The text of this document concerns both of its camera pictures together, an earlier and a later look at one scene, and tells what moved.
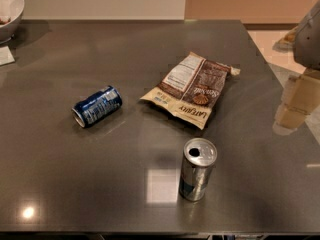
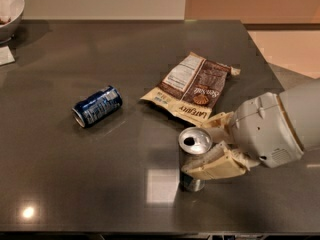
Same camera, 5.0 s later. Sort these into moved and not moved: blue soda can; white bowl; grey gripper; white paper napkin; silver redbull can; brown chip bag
Moved: grey gripper; silver redbull can
Not moved: white paper napkin; blue soda can; brown chip bag; white bowl
